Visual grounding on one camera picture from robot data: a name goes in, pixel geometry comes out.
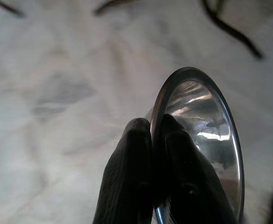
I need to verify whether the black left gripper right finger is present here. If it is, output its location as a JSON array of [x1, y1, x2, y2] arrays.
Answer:
[[153, 113, 238, 224]]

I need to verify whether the black cable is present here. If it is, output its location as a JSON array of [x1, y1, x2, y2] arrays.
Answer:
[[201, 0, 264, 60], [0, 0, 25, 17]]

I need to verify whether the shiny steel bowl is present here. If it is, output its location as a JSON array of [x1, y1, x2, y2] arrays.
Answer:
[[144, 67, 245, 224]]

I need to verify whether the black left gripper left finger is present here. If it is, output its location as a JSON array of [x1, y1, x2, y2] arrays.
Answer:
[[92, 118, 156, 224]]

